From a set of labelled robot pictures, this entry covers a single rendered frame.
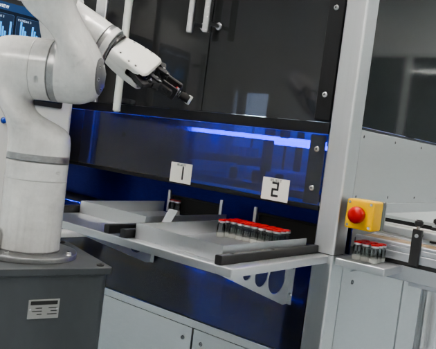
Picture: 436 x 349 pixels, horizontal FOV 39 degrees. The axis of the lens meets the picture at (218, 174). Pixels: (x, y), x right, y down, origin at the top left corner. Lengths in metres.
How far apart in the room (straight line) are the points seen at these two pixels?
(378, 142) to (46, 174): 0.90
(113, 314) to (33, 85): 1.06
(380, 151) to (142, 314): 0.88
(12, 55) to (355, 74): 0.81
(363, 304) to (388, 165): 0.39
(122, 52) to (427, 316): 0.97
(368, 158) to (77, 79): 0.82
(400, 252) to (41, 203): 0.88
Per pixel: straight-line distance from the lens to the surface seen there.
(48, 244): 1.23
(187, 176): 1.83
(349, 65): 1.57
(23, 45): 1.23
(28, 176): 1.20
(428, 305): 1.64
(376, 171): 1.71
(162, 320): 1.93
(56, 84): 1.20
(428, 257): 1.58
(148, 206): 1.95
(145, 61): 1.41
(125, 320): 2.05
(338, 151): 1.56
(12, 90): 1.23
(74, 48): 1.17
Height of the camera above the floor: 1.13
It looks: 3 degrees down
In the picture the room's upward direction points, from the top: 7 degrees clockwise
